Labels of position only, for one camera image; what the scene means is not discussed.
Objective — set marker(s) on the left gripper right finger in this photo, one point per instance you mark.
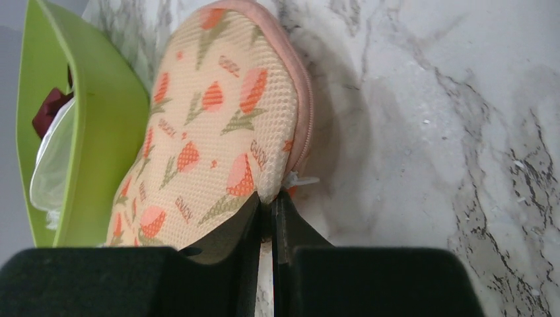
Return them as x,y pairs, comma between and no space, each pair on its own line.
312,277

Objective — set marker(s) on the maroon bra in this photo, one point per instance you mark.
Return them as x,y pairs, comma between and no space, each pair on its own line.
51,105

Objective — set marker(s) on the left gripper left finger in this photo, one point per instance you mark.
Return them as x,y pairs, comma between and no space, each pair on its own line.
215,276

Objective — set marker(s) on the green plastic bin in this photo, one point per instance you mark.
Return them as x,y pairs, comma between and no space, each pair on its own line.
60,50

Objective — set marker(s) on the peach floral mesh laundry bag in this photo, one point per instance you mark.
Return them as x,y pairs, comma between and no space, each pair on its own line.
231,116

